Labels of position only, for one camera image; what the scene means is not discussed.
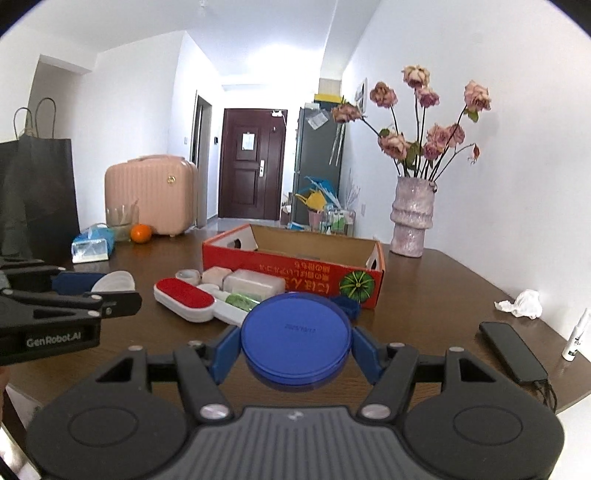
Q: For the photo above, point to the wire storage rack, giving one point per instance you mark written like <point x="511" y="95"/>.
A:
<point x="337" y="222"/>

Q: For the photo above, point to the black phone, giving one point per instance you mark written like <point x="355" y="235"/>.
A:
<point x="513" y="353"/>

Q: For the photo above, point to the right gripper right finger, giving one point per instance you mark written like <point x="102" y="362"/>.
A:
<point x="390" y="369"/>

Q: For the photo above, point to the dark brown door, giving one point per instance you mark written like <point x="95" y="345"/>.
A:
<point x="252" y="153"/>

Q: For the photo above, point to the orange fruit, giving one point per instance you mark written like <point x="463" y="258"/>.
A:
<point x="140" y="233"/>

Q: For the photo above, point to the red cardboard box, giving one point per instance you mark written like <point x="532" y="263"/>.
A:
<point x="326" y="265"/>

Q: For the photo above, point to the grey refrigerator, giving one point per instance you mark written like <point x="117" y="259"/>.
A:
<point x="318" y="155"/>

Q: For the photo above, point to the clear glass cup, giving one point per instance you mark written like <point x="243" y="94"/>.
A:
<point x="120" y="220"/>

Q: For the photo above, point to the blue round lid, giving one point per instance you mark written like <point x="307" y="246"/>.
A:
<point x="296" y="341"/>

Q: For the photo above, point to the black paper bag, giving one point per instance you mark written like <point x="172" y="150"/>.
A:
<point x="39" y="217"/>

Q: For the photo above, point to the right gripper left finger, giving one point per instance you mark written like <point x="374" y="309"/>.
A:
<point x="201" y="367"/>

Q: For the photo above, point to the crumpled white tissue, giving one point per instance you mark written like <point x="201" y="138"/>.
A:
<point x="527" y="304"/>

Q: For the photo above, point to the dark blue ridged cap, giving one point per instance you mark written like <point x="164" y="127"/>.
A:
<point x="350" y="307"/>

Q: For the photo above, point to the pink suitcase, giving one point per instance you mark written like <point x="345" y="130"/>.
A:
<point x="162" y="187"/>

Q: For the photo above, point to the pink textured vase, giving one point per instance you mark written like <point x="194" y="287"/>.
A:
<point x="412" y="215"/>

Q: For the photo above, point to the white round lid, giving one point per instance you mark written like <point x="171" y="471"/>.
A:
<point x="116" y="281"/>

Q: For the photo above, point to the green spray bottle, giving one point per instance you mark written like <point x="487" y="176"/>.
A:
<point x="242" y="302"/>

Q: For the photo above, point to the blue tissue pack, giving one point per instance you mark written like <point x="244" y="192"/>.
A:
<point x="94" y="244"/>

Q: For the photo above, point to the translucent plastic box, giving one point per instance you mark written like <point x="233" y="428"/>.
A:
<point x="256" y="285"/>

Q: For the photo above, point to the dried pink roses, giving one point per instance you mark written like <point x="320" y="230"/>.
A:
<point x="426" y="152"/>

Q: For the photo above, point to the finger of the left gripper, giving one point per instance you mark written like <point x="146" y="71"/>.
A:
<point x="75" y="283"/>
<point x="117" y="303"/>

